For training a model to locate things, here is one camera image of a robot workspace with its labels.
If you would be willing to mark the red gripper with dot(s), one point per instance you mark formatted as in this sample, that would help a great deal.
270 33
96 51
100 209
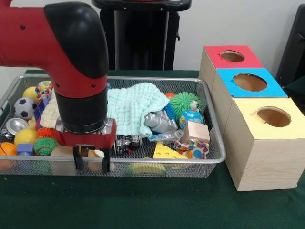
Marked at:
86 139

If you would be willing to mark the green spiky ball with eyes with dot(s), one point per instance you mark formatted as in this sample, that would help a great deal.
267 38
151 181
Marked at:
183 103

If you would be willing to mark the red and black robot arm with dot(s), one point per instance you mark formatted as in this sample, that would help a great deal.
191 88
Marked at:
66 52

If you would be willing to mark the clear mesh bin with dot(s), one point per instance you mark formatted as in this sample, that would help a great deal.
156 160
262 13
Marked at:
213 152

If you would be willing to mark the wooden box with three holes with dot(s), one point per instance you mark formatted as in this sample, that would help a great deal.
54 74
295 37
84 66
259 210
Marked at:
267 162

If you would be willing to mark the cream muslin cloth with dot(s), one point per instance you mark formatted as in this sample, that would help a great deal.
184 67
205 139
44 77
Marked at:
50 115

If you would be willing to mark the mint green muslin cloth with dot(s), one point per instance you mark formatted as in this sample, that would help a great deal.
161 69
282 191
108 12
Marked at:
136 107

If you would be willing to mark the dark green tablecloth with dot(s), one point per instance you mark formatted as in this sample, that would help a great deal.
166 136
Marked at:
143 205

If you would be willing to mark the yellow cheese wedge toy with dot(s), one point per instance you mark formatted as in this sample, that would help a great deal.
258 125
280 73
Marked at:
167 152

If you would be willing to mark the blue spiky ball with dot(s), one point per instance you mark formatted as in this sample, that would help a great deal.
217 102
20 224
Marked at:
169 111

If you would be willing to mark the red ball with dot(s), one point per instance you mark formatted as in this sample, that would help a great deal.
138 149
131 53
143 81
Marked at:
170 96

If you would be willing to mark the plain wooden block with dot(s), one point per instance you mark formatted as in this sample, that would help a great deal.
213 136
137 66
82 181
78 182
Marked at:
195 132

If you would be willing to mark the blue globe ball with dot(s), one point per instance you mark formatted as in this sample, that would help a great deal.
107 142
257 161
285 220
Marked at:
191 119

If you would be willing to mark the dark green side table cloth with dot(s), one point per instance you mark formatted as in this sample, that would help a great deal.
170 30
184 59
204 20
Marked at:
298 91

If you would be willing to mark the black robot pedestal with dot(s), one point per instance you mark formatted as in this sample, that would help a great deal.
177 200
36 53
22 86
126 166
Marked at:
138 38

